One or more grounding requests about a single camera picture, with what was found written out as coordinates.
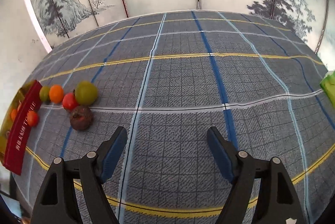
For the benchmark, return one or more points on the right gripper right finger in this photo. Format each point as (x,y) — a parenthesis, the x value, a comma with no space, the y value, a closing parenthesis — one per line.
(277,200)

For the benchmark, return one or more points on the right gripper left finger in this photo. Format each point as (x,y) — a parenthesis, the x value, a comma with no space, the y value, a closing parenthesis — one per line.
(56,201)

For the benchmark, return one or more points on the green round fruit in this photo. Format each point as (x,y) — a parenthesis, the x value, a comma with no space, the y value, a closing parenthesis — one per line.
(86,93)

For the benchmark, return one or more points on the red and gold tray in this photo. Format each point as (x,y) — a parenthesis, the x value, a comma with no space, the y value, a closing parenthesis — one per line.
(14,135)

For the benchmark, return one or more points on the dark brown fruit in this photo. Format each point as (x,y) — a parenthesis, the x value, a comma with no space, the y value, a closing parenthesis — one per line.
(81,118)

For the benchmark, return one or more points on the orange fruit in tray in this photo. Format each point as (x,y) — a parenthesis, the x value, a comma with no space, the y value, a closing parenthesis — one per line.
(13,114)

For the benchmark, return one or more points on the red tomato fruit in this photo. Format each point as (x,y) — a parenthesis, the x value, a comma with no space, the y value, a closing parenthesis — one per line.
(69,102)

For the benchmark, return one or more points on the small green fruit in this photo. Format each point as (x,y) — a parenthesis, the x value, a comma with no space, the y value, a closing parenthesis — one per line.
(44,94)

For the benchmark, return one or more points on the green packet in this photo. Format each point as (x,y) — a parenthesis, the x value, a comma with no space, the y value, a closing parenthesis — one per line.
(328,86)

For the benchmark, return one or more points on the blue plaid tablecloth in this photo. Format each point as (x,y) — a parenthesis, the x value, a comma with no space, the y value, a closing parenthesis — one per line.
(166,78)

